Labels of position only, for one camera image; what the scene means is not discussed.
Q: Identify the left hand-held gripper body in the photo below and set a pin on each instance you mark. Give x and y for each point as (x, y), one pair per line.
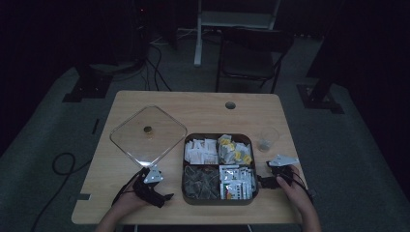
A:
(150, 187)

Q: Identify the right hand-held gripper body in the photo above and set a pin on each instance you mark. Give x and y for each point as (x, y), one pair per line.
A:
(280, 170)

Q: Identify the square four-compartment tea box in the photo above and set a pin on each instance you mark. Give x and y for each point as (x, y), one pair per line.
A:
(193, 201)

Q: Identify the clear square lid with knob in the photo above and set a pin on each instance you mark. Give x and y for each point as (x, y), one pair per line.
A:
(154, 148)

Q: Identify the person's right hand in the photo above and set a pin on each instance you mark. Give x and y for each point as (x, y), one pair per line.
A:
(295, 193)

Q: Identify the person's left hand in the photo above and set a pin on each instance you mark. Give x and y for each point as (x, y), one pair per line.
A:
(129, 203)

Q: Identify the pile of printed white packets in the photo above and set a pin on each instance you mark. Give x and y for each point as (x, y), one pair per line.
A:
(237, 183)

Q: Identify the clear glass cup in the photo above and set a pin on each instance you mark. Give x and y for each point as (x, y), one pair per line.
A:
(268, 138)

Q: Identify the pile of dark pyramid tea bags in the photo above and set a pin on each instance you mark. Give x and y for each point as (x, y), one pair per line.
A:
(201, 183)

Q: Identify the pile of yellow-tag tea bags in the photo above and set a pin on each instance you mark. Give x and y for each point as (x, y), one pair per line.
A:
(234, 150)

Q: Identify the pile of white sachets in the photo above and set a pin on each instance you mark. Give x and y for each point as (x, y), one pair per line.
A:
(200, 151)

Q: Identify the small black floor strip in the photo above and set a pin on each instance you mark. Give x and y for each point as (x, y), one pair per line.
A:
(95, 126)

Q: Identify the black stand with flat base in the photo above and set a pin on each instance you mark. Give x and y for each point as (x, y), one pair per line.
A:
(88, 87)
(319, 96)

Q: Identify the black folding chair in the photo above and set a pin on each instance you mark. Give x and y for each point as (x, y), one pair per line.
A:
(254, 42)

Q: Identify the white metal desk frame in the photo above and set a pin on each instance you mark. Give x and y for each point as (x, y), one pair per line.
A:
(235, 18)

